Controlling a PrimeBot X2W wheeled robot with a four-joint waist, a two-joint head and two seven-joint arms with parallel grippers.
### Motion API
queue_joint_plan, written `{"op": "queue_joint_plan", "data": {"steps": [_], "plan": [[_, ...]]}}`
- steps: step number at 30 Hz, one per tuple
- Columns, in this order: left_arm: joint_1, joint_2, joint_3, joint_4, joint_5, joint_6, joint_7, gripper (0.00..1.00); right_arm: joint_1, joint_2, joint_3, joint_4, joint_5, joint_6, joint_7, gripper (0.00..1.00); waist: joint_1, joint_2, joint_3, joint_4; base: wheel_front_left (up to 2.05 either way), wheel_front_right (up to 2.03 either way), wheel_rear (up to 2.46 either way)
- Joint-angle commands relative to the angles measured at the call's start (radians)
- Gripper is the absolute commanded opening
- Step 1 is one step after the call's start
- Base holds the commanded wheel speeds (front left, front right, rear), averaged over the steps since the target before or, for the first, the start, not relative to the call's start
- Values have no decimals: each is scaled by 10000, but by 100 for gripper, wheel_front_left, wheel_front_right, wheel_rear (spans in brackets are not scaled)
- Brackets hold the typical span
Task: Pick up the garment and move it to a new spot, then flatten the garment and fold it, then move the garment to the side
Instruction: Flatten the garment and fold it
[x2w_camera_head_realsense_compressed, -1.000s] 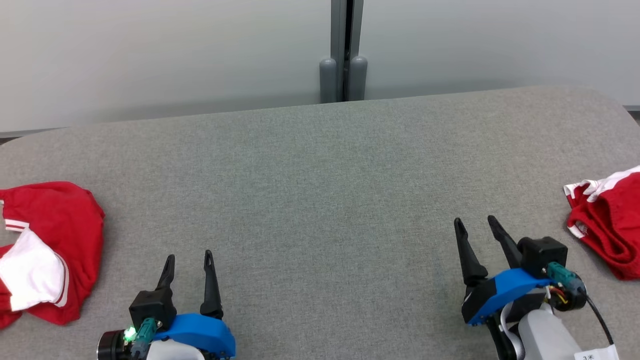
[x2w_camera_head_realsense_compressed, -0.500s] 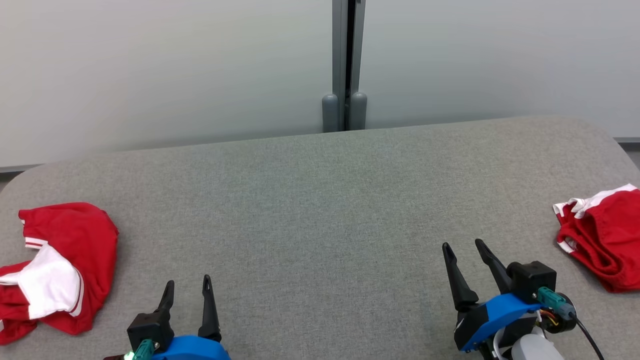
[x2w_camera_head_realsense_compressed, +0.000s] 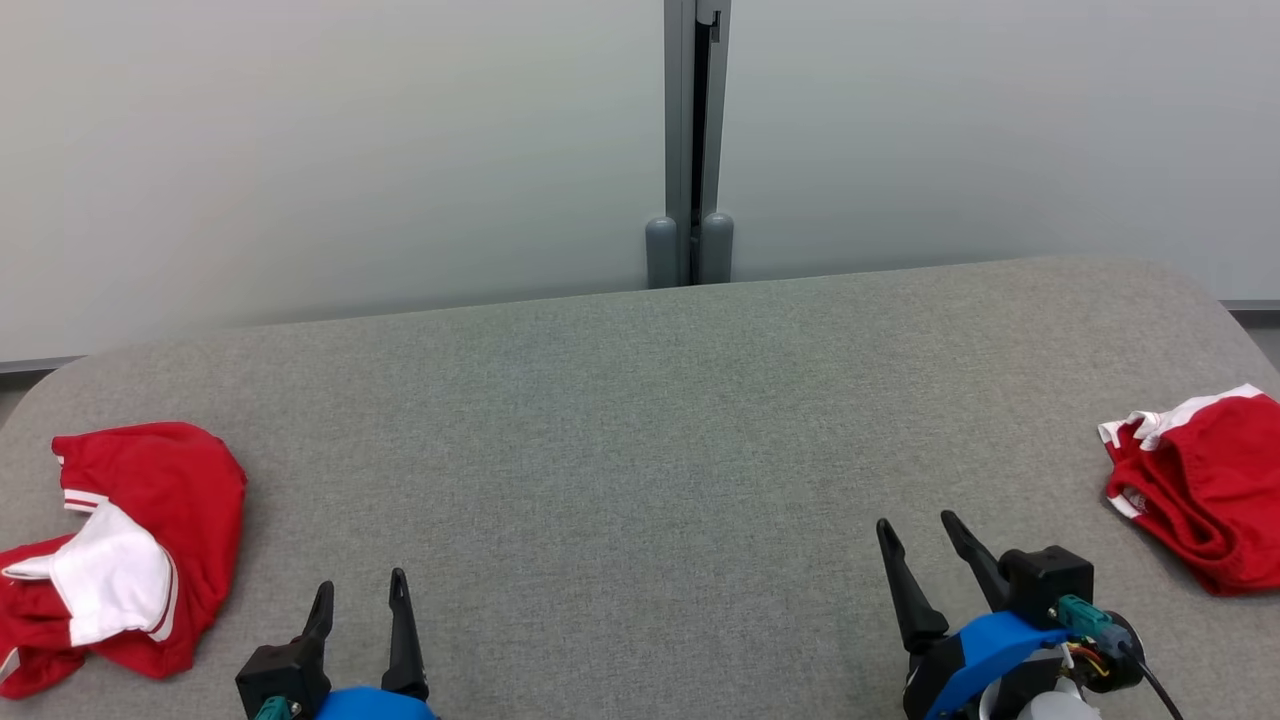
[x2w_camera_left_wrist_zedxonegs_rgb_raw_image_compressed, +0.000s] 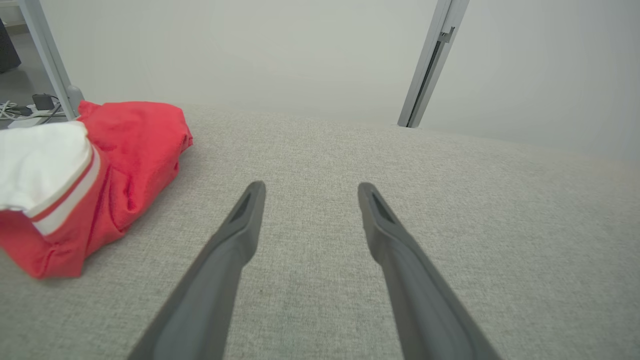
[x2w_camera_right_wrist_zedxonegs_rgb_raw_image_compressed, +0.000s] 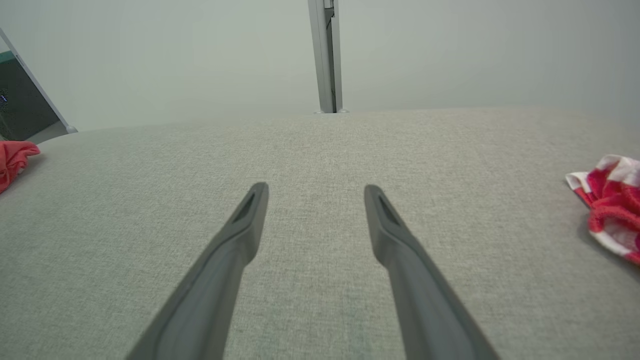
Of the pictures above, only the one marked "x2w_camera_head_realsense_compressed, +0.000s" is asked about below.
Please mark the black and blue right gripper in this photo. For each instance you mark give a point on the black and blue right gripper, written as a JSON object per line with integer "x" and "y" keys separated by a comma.
{"x": 975, "y": 650}

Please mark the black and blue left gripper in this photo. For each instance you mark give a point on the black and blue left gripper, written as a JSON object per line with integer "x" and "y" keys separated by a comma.
{"x": 370, "y": 705}

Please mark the red garment with white panel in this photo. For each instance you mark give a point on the red garment with white panel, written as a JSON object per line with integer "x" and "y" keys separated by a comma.
{"x": 160, "y": 470}

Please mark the red shorts with elastic waistband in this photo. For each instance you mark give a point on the red shorts with elastic waistband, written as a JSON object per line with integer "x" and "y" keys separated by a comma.
{"x": 1210, "y": 480}

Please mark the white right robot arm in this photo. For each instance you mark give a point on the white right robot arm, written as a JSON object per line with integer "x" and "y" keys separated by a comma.
{"x": 1050, "y": 708}

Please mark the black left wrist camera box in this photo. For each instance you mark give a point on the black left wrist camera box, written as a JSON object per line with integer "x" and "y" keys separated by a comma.
{"x": 285, "y": 675}

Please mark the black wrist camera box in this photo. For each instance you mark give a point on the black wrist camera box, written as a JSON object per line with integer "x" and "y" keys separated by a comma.
{"x": 1045, "y": 585}
{"x": 285, "y": 675}

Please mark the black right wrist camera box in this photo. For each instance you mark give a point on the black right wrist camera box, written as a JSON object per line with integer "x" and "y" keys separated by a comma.
{"x": 1045, "y": 585}

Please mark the grey metal partition post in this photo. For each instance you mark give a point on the grey metal partition post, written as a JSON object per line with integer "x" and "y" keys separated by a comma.
{"x": 680, "y": 100}

